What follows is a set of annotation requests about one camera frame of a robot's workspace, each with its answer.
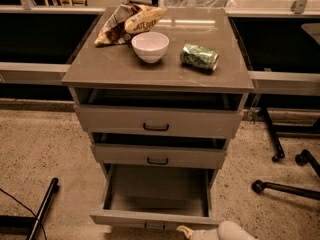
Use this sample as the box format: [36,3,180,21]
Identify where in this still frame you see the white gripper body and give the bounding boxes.
[191,229,219,240]

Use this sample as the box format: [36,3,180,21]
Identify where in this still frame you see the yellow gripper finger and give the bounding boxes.
[176,225,194,240]

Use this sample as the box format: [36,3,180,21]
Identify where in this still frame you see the grey bottom drawer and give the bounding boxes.
[91,165,219,232]

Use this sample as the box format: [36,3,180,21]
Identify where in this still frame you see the grey drawer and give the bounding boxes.
[91,133,227,169]
[91,165,219,232]
[71,88,245,139]

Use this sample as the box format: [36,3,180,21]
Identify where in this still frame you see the grey middle drawer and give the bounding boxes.
[91,133,227,169]

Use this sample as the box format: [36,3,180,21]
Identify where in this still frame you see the grey top drawer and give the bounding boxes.
[71,88,245,139]

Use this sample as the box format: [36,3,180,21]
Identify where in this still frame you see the grey three-drawer cabinet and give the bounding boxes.
[61,6,255,188]

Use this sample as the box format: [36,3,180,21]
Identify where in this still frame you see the black caster leg lower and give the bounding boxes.
[251,180,320,200]

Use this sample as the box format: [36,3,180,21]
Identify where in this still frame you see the black caster leg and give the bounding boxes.
[251,180,320,200]
[295,149,320,177]

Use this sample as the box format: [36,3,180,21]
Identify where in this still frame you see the black stand leg right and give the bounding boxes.
[261,107,285,162]

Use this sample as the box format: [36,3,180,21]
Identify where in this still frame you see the black stand leg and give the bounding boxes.
[261,107,285,162]
[26,178,59,240]

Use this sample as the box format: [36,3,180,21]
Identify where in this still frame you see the black caster leg upper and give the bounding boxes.
[295,149,320,177]

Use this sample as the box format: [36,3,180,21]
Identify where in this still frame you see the black stand leg left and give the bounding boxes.
[26,178,59,240]

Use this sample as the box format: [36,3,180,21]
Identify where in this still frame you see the green soda can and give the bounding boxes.
[180,44,219,71]

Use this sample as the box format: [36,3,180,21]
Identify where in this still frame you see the white ceramic bowl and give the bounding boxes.
[131,32,169,63]

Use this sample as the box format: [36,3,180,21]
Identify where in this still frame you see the crumpled chip bag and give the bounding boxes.
[94,3,167,46]

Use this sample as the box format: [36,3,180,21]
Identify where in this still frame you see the black cable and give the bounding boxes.
[0,187,48,240]

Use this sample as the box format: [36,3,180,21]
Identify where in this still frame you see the white wire basket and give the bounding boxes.
[159,0,236,8]

